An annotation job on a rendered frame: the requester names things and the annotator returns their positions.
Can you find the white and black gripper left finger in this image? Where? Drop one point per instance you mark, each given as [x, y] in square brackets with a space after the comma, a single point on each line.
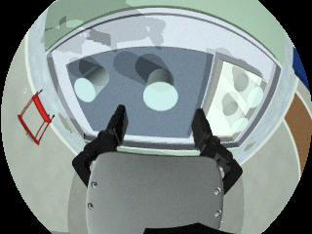
[107, 140]

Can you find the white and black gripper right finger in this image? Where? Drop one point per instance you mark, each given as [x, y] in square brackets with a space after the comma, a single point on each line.
[209, 145]

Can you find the clear glass jar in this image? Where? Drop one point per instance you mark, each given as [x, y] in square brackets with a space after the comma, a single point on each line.
[235, 117]
[91, 83]
[248, 89]
[160, 91]

